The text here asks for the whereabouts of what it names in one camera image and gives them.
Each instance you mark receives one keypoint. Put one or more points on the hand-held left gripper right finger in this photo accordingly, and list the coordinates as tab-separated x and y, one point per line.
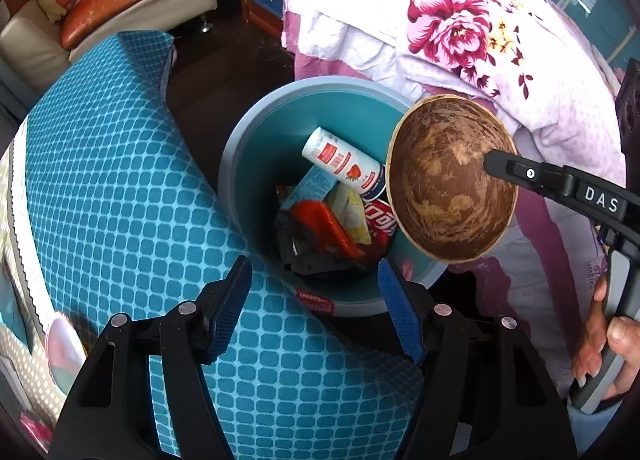
400	315

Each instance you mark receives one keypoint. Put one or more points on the pale pink round lid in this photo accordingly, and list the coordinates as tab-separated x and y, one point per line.
65	345

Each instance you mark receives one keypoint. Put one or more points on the person's right hand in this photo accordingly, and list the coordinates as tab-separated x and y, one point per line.
625	340

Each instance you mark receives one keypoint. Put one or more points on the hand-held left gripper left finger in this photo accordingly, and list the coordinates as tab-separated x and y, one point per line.
230	310

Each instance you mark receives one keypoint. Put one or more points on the pink packet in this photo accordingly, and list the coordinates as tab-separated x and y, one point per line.
35	427

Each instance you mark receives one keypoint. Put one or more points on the dark plastic wrapper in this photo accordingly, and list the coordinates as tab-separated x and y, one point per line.
305	255

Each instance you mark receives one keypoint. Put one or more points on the teal checked mat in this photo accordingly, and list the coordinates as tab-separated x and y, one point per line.
125	164

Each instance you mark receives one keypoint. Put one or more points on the floral blanket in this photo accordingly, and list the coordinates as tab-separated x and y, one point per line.
450	14

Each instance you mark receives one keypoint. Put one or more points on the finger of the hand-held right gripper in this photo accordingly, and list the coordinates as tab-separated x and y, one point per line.
515	167

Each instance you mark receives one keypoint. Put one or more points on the brown coconut shell half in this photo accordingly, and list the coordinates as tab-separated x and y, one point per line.
440	200

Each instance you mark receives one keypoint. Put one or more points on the blue drink carton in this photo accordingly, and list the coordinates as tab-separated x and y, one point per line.
310	187

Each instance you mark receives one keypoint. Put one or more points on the red soda can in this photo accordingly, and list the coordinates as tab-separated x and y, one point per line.
380	225

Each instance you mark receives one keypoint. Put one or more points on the person's blue trousers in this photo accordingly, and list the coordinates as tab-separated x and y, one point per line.
592	432

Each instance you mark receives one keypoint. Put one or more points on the wooden bed frame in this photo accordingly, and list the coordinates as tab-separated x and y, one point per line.
260	14

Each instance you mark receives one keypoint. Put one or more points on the yellow snack packet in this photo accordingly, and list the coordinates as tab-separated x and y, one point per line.
350	210

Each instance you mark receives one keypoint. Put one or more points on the blue plastic bin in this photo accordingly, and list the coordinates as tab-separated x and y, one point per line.
300	109

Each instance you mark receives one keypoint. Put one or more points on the beige sofa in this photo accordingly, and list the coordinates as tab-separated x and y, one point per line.
30	39

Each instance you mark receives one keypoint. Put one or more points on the white drink bottle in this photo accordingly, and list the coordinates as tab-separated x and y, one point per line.
335	154

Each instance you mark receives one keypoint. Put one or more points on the orange snack bag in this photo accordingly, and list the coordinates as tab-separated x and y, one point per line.
315	215

